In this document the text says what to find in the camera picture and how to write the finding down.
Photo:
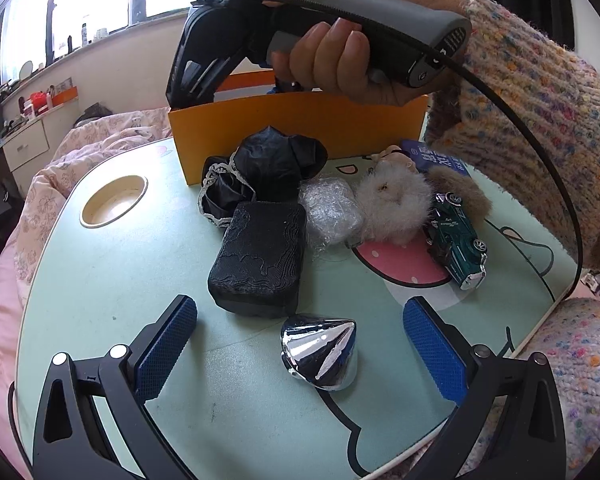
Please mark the green toy car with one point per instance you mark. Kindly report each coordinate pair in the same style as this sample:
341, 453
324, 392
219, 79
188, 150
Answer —
455, 240

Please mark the small orange box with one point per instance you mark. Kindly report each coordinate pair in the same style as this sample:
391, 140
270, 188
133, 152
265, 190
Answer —
64, 95

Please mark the red jar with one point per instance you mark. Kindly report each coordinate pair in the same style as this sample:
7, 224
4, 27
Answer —
39, 102

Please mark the colourful knit sweater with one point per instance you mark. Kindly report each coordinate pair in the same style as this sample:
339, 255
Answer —
580, 360

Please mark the round mirror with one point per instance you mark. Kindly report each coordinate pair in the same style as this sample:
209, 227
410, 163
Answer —
26, 69

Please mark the white fur pom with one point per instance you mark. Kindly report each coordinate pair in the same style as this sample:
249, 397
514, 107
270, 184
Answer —
395, 200

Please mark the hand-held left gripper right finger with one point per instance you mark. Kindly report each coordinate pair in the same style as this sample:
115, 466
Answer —
435, 355

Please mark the white drawer cabinet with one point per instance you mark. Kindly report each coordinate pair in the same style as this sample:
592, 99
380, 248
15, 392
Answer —
27, 145

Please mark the blue card packet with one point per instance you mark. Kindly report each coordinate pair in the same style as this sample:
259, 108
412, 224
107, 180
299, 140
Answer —
430, 155

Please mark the black embossed case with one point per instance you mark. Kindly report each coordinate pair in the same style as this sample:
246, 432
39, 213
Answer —
257, 260

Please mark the pink floral quilt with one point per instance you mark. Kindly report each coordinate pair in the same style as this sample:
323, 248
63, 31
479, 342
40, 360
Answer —
80, 150

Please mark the person's right hand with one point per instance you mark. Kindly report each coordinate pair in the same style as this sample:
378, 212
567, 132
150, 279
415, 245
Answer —
330, 60

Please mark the orange cardboard box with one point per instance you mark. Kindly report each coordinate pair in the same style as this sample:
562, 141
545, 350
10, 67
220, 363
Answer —
260, 115

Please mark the black lace-trimmed cloth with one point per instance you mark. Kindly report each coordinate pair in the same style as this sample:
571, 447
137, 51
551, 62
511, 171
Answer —
270, 160

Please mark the clear plastic bundle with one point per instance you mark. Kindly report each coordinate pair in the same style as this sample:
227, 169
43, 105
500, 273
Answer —
330, 210

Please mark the window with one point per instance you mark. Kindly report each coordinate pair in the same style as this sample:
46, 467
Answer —
105, 0

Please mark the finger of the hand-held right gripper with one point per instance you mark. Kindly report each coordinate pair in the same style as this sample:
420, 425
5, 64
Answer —
286, 87

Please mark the grey patterned pouch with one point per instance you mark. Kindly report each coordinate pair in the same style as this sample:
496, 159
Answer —
94, 114

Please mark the cartoon print desktop table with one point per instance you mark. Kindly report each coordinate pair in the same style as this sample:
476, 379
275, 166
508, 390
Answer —
130, 285

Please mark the chrome cone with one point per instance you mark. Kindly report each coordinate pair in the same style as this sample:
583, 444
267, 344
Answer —
315, 350

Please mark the person's right forearm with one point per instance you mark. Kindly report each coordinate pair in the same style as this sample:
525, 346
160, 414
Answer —
530, 110

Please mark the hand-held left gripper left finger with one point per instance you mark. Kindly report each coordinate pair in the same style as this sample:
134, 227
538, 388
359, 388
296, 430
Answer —
165, 350

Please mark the brown fur pom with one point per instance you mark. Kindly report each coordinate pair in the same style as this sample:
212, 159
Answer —
472, 195

